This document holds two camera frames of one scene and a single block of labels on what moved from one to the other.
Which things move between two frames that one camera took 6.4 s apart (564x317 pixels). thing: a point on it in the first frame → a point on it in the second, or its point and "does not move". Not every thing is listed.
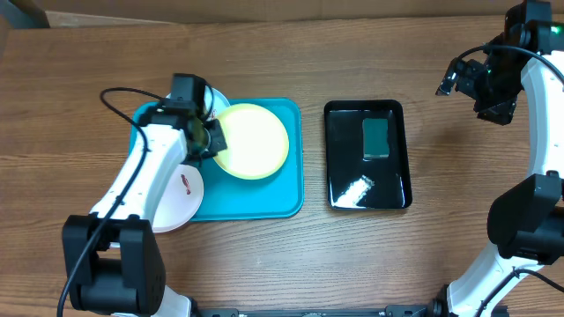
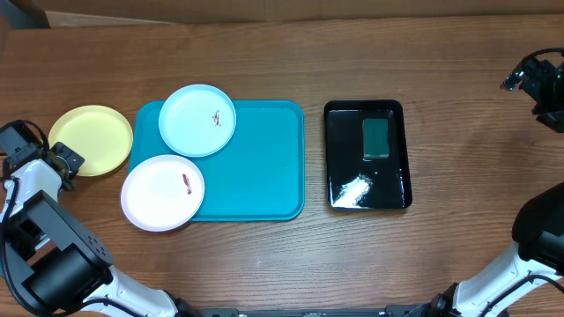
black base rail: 421,310 does not move
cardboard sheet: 61,13 does not move
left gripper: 217,142 → 74,159
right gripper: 501,112 → 538,73
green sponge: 375,137 does not move
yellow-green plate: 256,139 → 101,136
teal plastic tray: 227,196 does not move
